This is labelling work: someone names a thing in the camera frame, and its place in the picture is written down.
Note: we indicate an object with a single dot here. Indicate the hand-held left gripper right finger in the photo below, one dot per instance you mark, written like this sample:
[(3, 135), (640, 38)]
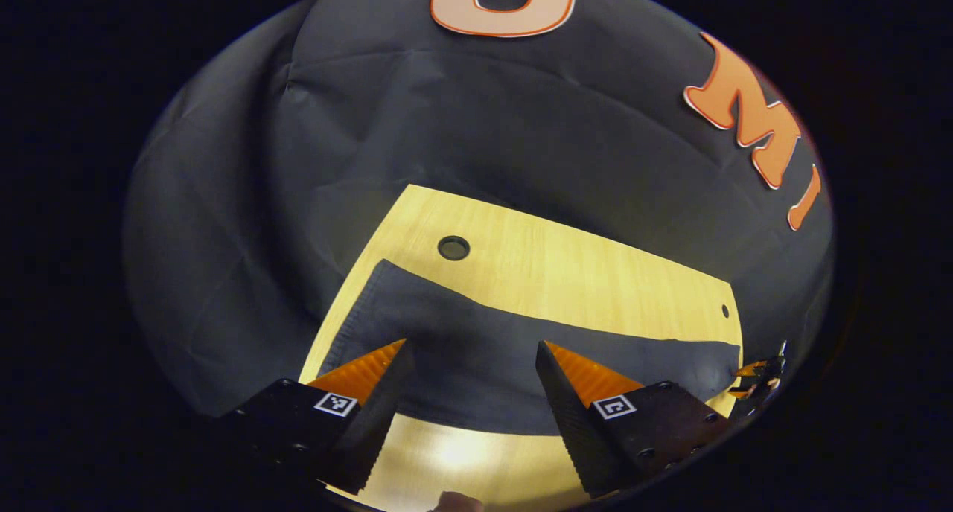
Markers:
[(573, 423)]

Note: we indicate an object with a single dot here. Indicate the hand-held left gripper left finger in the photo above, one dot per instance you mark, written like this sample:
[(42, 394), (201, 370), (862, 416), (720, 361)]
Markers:
[(380, 415)]

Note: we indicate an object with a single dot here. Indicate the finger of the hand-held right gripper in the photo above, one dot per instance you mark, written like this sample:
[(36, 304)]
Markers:
[(747, 368), (738, 391)]

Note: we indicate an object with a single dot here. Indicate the dark grey jeans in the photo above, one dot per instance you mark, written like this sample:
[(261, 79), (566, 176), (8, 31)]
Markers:
[(476, 363)]

